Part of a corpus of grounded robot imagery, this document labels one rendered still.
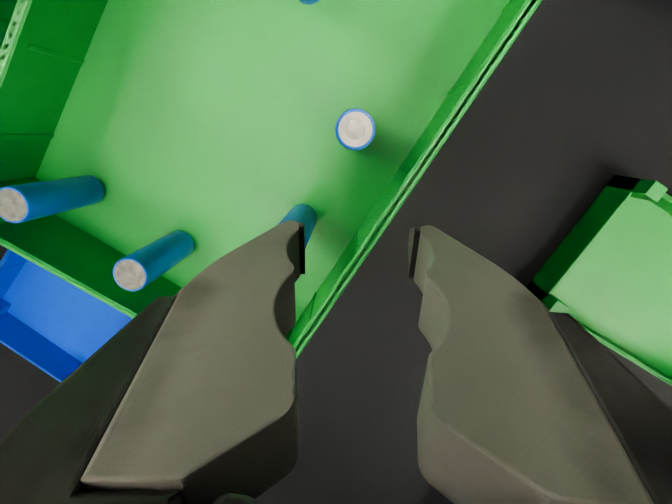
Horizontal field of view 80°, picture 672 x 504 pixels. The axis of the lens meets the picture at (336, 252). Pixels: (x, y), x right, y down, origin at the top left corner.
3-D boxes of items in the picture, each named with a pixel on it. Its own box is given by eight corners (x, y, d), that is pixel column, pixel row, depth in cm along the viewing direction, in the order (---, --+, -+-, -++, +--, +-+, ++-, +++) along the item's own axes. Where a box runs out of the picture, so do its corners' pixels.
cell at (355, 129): (358, 153, 25) (361, 158, 18) (333, 136, 24) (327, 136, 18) (375, 126, 24) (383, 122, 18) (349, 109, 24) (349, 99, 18)
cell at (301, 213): (307, 237, 26) (293, 267, 20) (283, 222, 26) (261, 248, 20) (322, 213, 26) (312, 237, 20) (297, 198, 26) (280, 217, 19)
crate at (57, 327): (103, 377, 67) (71, 408, 60) (-4, 304, 65) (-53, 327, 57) (205, 245, 61) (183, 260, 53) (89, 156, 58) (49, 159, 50)
